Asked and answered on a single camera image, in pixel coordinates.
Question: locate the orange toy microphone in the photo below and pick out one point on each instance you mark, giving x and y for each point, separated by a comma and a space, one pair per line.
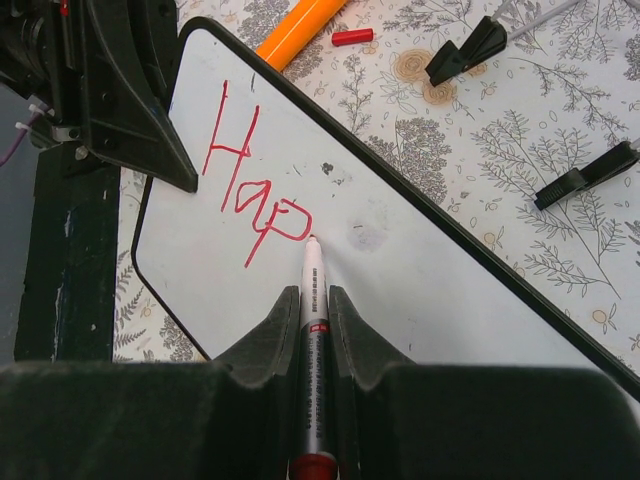
297, 30

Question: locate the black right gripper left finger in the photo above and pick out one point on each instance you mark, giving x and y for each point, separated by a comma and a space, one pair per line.
228, 418

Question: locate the red white marker pen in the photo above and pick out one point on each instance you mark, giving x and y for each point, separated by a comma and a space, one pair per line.
313, 454

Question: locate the black front mounting rail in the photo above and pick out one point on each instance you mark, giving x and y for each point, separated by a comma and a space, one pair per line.
67, 307

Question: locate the black framed whiteboard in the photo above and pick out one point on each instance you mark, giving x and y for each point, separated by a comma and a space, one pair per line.
275, 169

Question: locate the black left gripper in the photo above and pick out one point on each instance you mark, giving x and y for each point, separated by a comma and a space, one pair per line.
103, 70

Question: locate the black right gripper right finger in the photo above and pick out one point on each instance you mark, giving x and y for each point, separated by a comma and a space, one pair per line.
396, 419

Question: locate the red marker cap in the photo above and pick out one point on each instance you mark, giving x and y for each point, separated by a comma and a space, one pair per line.
350, 37

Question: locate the floral patterned table mat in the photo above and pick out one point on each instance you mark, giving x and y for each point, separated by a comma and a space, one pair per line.
480, 147

